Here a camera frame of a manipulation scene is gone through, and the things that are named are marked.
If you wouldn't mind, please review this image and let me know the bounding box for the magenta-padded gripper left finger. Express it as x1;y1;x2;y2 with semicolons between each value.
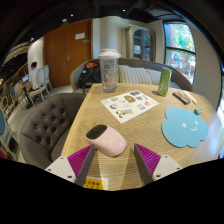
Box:
44;144;97;188

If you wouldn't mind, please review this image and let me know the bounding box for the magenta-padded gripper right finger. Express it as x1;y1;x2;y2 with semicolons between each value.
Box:
133;143;183;186

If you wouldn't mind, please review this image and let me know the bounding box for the pink computer mouse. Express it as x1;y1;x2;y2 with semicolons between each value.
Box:
84;124;128;158

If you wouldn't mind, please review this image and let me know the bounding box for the blue cloud-shaped mouse pad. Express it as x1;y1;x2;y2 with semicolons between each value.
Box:
161;106;209;149

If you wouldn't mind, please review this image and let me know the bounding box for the yellow label sticker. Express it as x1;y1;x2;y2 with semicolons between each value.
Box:
83;176;109;191

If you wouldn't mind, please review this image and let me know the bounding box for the grey tufted armchair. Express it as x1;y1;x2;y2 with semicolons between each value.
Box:
19;92;88;170

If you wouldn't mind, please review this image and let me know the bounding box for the black and red box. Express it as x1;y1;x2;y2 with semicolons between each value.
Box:
172;91;191;106

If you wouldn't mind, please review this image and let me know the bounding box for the white sticker sheet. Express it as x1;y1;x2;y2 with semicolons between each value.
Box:
100;89;160;125

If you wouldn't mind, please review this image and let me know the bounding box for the white and yellow tube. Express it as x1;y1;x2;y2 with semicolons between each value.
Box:
182;89;198;105

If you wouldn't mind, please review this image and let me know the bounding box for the green drink can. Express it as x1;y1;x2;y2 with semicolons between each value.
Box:
157;67;173;97

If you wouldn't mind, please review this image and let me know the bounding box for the grey curved sofa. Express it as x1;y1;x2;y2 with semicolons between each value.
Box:
69;58;194;94

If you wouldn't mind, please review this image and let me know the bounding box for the striped cushion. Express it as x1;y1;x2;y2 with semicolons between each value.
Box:
118;64;148;85
144;68;163;86

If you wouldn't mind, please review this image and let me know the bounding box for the person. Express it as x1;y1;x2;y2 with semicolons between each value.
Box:
28;61;41;92

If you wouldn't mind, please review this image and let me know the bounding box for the black backpack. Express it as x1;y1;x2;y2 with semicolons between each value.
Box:
77;60;102;89

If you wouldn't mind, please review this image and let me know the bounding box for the clear shaker bottle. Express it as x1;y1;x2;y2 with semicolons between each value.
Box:
97;48;122;93

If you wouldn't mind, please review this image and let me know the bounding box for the wooden door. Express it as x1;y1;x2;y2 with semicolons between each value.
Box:
43;19;94;89

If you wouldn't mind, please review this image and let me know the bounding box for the black-framed window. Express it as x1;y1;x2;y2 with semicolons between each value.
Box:
163;21;197;84

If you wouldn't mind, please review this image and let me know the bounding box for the glass-door cabinet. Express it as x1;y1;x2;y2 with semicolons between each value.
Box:
125;24;157;62

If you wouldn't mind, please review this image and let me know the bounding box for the white door sign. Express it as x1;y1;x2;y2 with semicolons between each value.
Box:
74;32;86;41

